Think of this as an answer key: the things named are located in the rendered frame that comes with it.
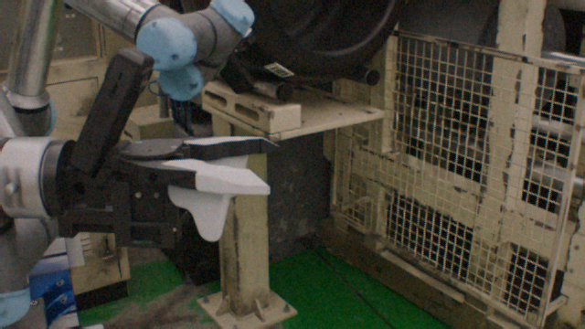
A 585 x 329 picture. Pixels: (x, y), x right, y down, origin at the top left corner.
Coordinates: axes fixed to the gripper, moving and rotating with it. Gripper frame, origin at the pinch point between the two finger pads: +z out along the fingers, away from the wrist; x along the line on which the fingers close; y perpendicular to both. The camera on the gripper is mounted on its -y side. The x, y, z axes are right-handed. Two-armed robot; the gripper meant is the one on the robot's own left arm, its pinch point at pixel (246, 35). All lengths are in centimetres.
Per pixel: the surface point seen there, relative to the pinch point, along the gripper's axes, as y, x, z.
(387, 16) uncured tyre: -11.8, -25.4, 29.5
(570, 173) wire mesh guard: -54, -60, 6
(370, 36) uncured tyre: -14.3, -20.6, 25.0
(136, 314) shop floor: -83, 88, 16
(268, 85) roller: -14.4, 2.8, 7.2
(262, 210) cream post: -61, 33, 35
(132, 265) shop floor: -81, 106, 47
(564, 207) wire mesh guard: -62, -57, 5
